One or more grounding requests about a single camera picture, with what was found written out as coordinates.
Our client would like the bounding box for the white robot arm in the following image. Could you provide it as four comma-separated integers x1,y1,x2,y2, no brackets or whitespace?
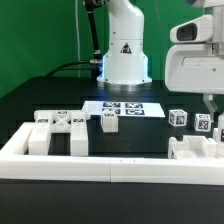
97,0,224,113

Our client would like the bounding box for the white tagged cube near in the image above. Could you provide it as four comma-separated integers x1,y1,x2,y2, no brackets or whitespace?
168,109,188,127

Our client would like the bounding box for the white chair back part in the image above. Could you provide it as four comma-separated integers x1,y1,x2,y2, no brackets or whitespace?
28,110,91,156

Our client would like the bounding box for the white chair seat part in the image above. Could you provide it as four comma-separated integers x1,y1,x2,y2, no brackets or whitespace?
168,135,224,159

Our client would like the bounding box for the white tagged cube far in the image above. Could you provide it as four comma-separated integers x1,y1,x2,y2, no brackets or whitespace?
194,114,211,132

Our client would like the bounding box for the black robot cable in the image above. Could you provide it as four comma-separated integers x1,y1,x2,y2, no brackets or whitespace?
46,0,105,78

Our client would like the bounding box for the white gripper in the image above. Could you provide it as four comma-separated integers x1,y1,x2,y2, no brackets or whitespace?
165,44,224,119

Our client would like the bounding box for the white U-shaped obstacle frame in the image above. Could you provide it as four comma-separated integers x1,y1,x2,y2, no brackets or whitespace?
0,122,224,186

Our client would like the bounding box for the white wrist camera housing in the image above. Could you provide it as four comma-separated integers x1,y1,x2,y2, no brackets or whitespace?
170,14,224,43

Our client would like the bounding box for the white marker sheet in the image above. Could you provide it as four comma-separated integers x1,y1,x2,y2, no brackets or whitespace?
82,101,165,118

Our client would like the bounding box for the white tagged cube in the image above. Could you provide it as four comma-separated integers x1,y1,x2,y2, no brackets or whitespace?
168,109,188,127
194,114,211,132

